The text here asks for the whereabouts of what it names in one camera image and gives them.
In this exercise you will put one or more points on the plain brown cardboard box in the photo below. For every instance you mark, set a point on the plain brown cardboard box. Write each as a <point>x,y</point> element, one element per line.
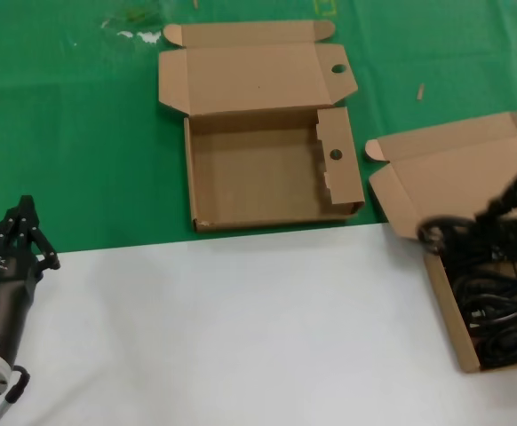
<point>440,168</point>

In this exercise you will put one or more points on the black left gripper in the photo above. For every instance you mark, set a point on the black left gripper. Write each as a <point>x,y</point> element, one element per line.
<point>1,293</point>

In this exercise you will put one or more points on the green table cloth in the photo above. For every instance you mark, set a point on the green table cloth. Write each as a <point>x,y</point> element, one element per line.
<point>63,111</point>

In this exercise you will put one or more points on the cardboard box with round holes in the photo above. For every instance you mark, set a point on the cardboard box with round holes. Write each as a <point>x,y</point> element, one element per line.
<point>249,75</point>

